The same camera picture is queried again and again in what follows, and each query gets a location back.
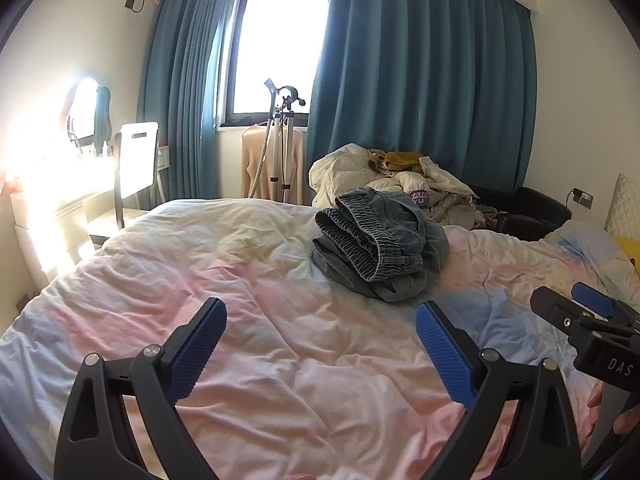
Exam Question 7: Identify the beige hanging sweater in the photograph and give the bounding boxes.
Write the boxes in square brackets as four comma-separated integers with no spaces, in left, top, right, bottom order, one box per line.
[241,122,306,206]

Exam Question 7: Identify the pastel pink duvet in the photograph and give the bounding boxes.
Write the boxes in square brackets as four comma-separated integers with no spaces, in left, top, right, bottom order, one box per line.
[0,197,640,480]

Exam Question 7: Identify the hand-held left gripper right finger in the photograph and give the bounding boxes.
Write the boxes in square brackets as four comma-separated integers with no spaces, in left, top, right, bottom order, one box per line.
[415,302,583,480]

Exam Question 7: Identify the window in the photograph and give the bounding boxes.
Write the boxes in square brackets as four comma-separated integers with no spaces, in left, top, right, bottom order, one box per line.
[217,0,333,131]

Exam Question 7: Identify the black armchair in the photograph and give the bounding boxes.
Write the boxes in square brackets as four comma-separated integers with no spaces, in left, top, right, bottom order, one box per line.
[470,186,573,242]

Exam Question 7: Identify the white dressing table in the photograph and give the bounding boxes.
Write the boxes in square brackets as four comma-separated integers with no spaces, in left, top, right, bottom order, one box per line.
[10,160,121,286]

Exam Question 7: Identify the yellow pillow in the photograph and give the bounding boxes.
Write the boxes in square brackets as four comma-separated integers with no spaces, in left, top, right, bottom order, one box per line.
[612,234,640,281]

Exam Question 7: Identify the mustard yellow garment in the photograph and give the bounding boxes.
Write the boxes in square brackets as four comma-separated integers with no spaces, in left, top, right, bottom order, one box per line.
[369,150,426,173]

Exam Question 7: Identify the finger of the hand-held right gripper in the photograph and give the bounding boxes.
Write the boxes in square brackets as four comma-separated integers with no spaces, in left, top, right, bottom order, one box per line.
[530,286,608,343]
[571,282,640,328]

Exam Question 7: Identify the blue denim jeans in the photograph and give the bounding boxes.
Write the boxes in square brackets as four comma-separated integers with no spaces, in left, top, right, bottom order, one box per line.
[310,186,451,303]

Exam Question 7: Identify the pile of cream clothes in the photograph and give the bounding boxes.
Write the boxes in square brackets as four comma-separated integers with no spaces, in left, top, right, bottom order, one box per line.
[308,143,493,231]

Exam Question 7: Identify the round vanity mirror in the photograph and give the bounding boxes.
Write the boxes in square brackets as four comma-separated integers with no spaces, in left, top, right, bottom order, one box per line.
[60,77,113,146]

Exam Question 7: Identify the white chair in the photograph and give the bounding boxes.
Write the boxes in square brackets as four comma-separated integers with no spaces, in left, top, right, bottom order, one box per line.
[87,121,161,241]

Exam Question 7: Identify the white quilted headboard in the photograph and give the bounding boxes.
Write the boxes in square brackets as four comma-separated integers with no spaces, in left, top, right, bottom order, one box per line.
[603,173,640,241]

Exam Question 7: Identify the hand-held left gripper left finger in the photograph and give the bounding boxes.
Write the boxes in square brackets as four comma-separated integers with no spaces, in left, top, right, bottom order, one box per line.
[54,297,228,480]

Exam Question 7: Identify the garment steamer stand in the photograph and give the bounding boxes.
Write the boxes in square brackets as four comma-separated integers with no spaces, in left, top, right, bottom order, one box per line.
[250,77,307,206]

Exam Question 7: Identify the person's right hand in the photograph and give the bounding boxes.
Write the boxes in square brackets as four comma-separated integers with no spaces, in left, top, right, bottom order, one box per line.
[586,379,640,437]

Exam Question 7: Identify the wall socket with plug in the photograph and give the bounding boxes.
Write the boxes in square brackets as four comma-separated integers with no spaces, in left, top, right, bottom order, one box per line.
[565,187,596,211]

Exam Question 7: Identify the wide blue curtain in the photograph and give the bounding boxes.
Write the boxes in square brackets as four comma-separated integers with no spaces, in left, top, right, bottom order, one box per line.
[305,0,538,208]

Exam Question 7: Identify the narrow blue curtain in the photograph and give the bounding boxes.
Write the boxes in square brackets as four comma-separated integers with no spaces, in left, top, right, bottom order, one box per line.
[136,0,238,211]

